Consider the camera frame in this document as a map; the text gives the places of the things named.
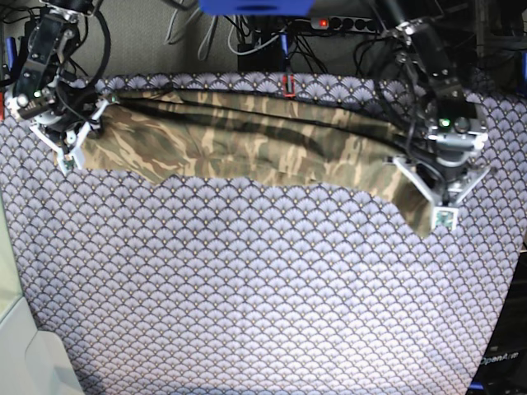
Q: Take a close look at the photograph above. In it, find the red and black clamp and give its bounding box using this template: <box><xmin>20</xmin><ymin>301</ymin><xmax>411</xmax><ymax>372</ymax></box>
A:
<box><xmin>282</xmin><ymin>73</ymin><xmax>296</xmax><ymax>98</ymax></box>

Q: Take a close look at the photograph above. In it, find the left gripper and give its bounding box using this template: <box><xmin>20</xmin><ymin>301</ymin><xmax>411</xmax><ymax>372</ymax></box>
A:
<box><xmin>385</xmin><ymin>110</ymin><xmax>491</xmax><ymax>231</ymax></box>

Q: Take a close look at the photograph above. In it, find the white plastic bin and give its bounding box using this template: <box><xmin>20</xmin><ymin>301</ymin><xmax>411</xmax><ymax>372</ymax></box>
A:
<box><xmin>1</xmin><ymin>212</ymin><xmax>83</xmax><ymax>394</ymax></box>

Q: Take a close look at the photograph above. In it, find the camouflage T-shirt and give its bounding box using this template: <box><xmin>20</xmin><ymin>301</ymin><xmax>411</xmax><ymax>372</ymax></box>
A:
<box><xmin>82</xmin><ymin>86</ymin><xmax>432</xmax><ymax>237</ymax></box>

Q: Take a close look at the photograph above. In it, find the blue plastic mount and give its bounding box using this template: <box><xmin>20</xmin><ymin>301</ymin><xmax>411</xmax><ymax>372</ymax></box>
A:
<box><xmin>199</xmin><ymin>0</ymin><xmax>315</xmax><ymax>16</ymax></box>

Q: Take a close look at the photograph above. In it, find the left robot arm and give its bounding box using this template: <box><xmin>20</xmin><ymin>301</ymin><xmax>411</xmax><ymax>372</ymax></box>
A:
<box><xmin>368</xmin><ymin>1</ymin><xmax>490</xmax><ymax>230</ymax></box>

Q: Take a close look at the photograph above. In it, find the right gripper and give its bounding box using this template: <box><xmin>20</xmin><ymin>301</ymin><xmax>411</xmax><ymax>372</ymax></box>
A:
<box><xmin>6</xmin><ymin>80</ymin><xmax>119</xmax><ymax>173</ymax></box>

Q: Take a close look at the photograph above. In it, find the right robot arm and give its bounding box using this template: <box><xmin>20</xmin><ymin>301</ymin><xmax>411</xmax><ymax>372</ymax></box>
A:
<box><xmin>1</xmin><ymin>1</ymin><xmax>118</xmax><ymax>174</ymax></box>

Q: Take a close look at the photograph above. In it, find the black power strip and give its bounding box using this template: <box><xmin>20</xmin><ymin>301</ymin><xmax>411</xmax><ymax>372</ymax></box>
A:
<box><xmin>310</xmin><ymin>16</ymin><xmax>378</xmax><ymax>35</ymax></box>

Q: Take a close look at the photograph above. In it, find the purple fan-pattern table cloth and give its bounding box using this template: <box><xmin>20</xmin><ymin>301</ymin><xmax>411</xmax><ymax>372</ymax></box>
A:
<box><xmin>1</xmin><ymin>73</ymin><xmax>526</xmax><ymax>394</ymax></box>

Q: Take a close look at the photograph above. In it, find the black OpenArm box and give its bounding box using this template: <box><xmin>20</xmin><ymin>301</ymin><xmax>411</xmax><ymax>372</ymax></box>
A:
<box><xmin>467</xmin><ymin>251</ymin><xmax>526</xmax><ymax>394</ymax></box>

